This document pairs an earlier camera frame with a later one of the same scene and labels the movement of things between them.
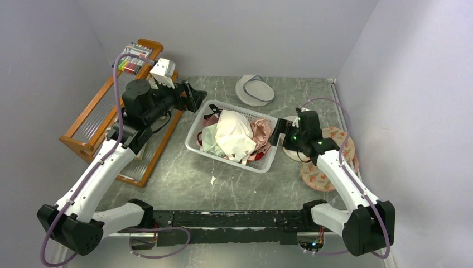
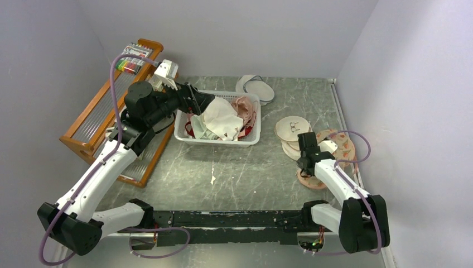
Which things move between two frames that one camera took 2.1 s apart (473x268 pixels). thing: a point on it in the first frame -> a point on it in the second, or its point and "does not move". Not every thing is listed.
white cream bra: (234, 135) -> (222, 120)
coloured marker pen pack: (134, 65) does not move
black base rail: (199, 228) does not move
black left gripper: (194, 97) does not move
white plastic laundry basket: (235, 135) -> (253, 138)
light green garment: (209, 142) -> (200, 129)
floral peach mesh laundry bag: (314, 176) does not move
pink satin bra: (261, 130) -> (246, 109)
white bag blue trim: (252, 90) does not move
